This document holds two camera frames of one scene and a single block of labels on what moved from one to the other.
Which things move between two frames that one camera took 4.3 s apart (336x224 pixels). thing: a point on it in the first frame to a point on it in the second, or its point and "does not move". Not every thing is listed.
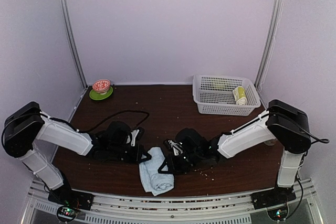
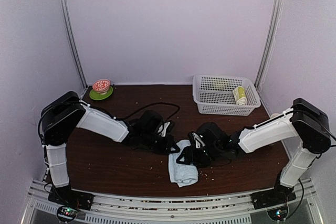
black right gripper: (176, 169) to (193, 159)
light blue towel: (153, 181) to (183, 173)
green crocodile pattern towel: (240, 95) does not move
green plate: (98, 96) does not move
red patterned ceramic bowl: (101, 86) does not move
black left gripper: (137, 156) to (165, 149)
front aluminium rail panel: (119, 209) does not move
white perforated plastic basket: (214, 94) does not move
